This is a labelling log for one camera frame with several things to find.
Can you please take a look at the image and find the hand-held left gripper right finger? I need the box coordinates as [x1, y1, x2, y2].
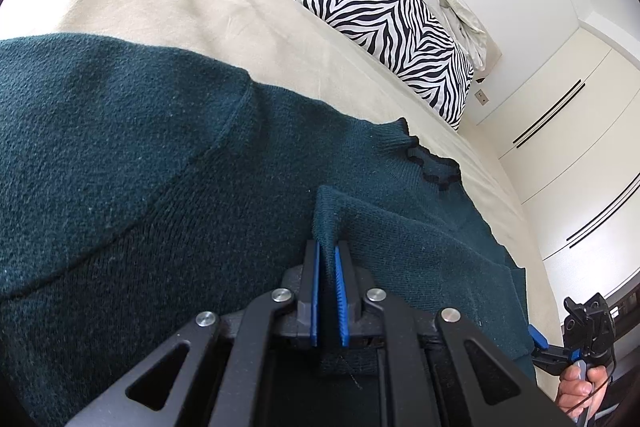
[335, 243, 576, 427]

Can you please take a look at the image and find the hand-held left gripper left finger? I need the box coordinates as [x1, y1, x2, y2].
[65, 240, 321, 427]

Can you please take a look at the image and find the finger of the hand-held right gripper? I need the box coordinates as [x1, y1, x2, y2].
[527, 326, 577, 376]

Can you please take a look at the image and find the dark teal knit sweater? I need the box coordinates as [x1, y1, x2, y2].
[0, 33, 537, 427]

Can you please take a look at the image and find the person's right hand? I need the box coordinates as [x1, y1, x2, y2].
[556, 363, 609, 419]

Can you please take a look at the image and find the white wardrobe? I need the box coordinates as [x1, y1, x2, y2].
[460, 12, 640, 303]

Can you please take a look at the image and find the zebra print pillow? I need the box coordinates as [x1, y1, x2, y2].
[293, 0, 475, 132]

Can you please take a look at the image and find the bed with beige sheet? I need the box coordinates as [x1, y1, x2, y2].
[0, 0, 568, 358]

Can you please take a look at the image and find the black wardrobe handle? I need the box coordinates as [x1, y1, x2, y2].
[565, 176, 640, 242]
[569, 185, 640, 250]
[516, 84, 587, 150]
[512, 79, 583, 144]

